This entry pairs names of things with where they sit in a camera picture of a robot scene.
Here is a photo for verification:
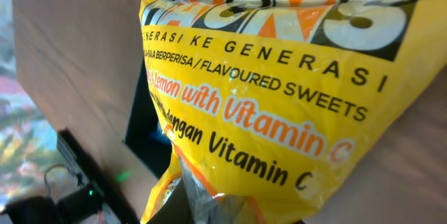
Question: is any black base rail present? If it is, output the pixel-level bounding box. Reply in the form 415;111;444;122
57;129;139;224

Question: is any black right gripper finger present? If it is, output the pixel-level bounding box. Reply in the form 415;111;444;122
147;179;194;224

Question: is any yellow Hacks candy bag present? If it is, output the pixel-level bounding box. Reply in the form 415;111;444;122
140;0;446;223

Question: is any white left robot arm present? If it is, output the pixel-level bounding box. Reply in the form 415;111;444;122
1;184;103;224

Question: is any blue Oreo pack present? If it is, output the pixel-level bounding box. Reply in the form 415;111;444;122
149;130;170;145

